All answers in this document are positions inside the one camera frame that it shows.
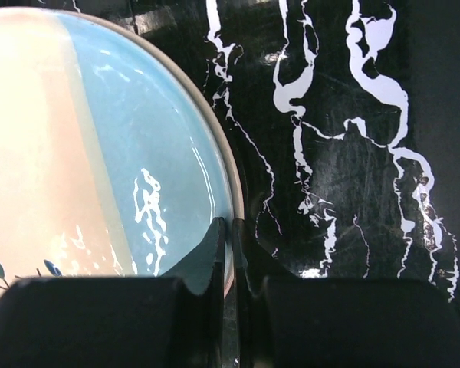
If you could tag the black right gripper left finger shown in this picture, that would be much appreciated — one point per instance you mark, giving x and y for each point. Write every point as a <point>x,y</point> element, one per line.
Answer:
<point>174,320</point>

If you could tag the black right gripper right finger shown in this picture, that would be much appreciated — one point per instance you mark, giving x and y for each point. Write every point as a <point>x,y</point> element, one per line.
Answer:
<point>287,321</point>

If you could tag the cream and blue leaf plate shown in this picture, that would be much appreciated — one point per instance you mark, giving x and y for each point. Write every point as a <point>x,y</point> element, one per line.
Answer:
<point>112,163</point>

